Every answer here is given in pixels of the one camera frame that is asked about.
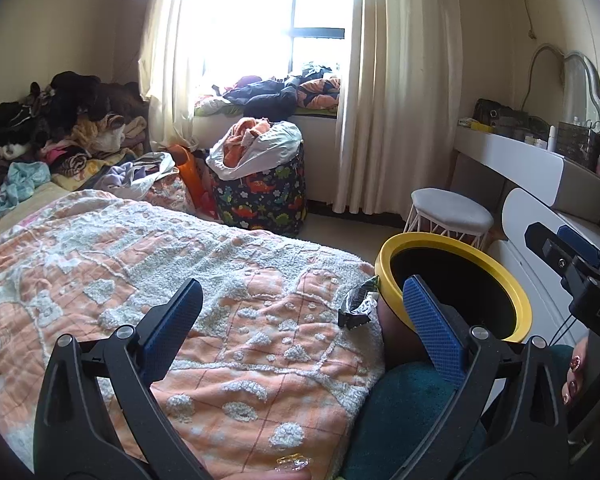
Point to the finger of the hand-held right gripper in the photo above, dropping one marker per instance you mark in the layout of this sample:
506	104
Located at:
555	255
575	240

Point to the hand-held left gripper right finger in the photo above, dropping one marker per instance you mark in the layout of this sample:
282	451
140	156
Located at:
432	330

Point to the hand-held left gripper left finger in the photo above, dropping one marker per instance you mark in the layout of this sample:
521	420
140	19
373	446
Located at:
172	325

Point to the black silver foil wrapper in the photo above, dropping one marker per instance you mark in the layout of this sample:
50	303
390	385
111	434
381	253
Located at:
355	305

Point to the yellow rimmed black bin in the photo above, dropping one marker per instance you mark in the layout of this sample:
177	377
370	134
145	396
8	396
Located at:
430	240

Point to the person's right hand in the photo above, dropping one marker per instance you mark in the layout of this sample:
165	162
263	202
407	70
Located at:
580	372

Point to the orange white tufted quilt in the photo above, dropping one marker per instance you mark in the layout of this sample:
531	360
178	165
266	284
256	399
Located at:
180	260

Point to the person's teal pants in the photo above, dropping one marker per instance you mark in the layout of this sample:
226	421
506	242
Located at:
405	410

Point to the dark organizer box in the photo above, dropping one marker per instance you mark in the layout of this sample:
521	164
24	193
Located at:
577	140

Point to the white bottle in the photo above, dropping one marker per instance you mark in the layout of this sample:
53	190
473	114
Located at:
551	137

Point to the white jars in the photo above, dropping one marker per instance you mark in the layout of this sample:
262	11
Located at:
535	141

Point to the white vanity desk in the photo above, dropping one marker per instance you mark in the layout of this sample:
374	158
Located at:
505	152

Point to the pink floral bag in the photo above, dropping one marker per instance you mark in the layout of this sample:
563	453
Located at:
172	192

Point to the dinosaur print laundry basket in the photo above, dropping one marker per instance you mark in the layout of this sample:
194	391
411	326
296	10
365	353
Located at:
260	200

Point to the black handbag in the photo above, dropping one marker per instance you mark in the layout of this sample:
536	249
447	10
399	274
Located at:
490	110

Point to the orange bag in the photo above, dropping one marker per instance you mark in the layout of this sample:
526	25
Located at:
190	170

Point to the lavender white garment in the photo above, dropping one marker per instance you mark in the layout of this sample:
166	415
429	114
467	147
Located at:
140	170

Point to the clear yellow plastic wrapper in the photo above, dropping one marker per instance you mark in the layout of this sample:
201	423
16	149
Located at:
292	462

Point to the beige bed sheet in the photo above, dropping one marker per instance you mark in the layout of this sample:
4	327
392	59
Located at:
5	225

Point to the orange pink towel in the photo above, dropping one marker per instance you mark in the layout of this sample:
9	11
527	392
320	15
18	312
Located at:
242	132

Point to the light blue cloth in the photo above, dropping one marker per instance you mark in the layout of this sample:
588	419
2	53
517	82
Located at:
20	185

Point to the white cloth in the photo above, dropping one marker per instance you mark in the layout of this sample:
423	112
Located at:
275	142

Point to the white pillow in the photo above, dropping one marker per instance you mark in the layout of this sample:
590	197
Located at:
215	106

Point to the cream curtain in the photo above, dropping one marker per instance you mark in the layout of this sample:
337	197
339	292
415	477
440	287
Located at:
165	60
400	85

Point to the navy jacket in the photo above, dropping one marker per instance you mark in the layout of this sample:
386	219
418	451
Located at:
260	95

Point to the pile of dark clothes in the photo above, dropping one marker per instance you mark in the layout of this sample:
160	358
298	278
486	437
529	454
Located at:
70	95

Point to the orange flower dark blanket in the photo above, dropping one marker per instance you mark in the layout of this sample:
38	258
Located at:
320	97

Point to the dark green garment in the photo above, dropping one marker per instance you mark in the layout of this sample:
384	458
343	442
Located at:
320	72

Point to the window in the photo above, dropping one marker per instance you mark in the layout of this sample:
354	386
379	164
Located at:
320	32

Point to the wavy frame mirror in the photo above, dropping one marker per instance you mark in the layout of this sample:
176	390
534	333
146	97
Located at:
580	85

